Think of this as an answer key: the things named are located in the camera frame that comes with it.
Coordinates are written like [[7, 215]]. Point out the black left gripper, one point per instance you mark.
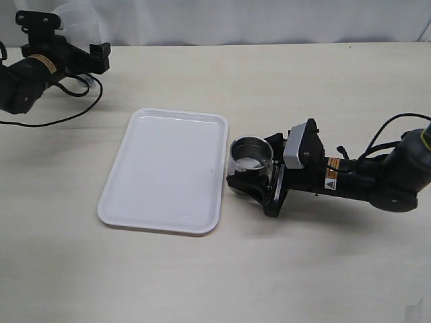
[[49, 57]]

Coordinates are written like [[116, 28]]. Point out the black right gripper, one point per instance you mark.
[[272, 192]]

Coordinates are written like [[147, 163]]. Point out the stainless steel cup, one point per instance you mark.
[[249, 155]]

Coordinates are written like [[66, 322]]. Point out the clear plastic water pitcher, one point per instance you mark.
[[80, 25]]

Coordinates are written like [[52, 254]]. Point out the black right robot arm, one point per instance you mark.
[[389, 175]]

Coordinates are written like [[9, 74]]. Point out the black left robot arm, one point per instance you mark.
[[18, 97]]

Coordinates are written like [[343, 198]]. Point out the white backdrop curtain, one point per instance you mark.
[[157, 23]]

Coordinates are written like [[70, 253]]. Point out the white rectangular plastic tray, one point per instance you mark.
[[168, 174]]

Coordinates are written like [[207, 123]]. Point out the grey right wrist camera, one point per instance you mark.
[[294, 158]]

